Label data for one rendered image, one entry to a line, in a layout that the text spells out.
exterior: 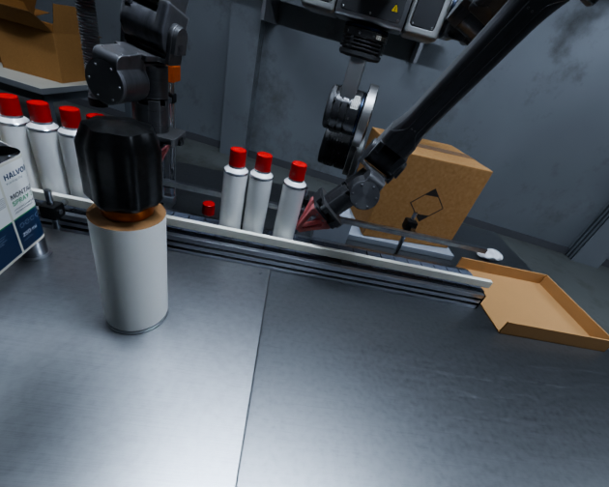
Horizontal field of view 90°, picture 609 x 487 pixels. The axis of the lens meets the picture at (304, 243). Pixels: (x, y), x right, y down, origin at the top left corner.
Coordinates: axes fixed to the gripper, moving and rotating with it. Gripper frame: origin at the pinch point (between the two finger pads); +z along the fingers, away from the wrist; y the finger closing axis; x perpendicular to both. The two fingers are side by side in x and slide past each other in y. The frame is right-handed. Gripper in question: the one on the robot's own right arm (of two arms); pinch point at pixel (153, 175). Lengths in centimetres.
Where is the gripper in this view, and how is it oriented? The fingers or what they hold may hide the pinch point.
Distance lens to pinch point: 67.2
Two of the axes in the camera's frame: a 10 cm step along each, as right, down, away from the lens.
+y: 9.7, 2.0, 1.2
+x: 0.2, -5.6, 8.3
